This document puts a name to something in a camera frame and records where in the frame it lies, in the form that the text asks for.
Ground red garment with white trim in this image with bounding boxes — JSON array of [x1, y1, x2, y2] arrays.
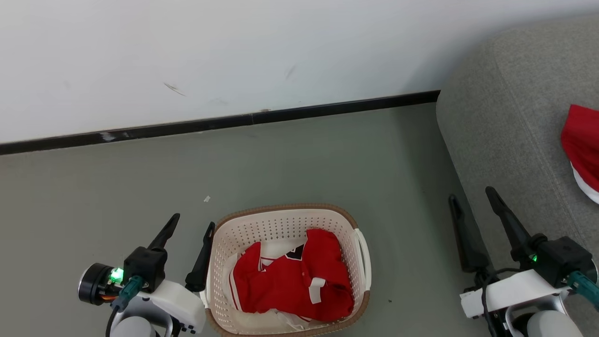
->
[[561, 104, 599, 205]]

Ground red jersey with black number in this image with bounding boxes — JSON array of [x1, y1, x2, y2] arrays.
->
[[228, 228, 355, 330]]

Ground cream perforated laundry basket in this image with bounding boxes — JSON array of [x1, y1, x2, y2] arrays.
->
[[200, 203, 373, 337]]

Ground thin black right gripper cable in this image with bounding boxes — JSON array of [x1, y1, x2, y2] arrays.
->
[[480, 267, 521, 337]]

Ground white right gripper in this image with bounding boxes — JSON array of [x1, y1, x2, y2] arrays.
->
[[448, 186, 570, 319]]

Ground left cable with teal connector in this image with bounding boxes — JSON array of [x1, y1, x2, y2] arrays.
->
[[105, 275, 144, 337]]

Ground black baseboard strip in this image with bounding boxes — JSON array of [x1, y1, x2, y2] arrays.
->
[[0, 90, 441, 156]]

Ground left black motor with LED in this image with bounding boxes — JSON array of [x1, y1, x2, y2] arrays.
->
[[78, 263, 125, 306]]

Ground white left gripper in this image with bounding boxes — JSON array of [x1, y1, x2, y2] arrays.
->
[[136, 213, 216, 335]]

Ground grey fabric sofa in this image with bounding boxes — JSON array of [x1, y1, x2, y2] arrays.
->
[[436, 14, 599, 337]]

